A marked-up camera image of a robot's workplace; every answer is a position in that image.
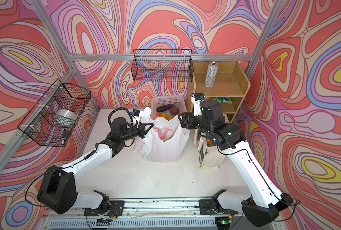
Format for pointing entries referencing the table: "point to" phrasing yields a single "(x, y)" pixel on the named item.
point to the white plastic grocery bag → (165, 141)
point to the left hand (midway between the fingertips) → (153, 124)
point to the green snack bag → (226, 100)
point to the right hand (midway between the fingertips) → (186, 119)
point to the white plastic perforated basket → (159, 100)
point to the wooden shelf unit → (231, 86)
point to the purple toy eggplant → (165, 108)
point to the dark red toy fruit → (174, 110)
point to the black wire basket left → (49, 121)
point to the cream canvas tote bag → (209, 156)
